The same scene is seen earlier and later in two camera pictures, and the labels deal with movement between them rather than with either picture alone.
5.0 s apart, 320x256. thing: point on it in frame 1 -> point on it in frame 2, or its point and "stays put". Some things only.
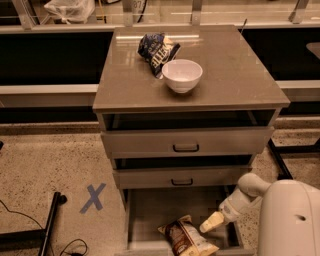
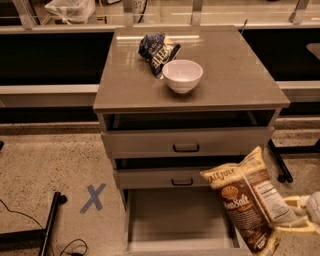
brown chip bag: [185, 239] -> [254, 202]
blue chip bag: [157, 49] stays put
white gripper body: [229, 211] -> [313, 207]
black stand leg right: [281, 166] stays put
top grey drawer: [186, 142] stays put
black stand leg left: [34, 238] stays put
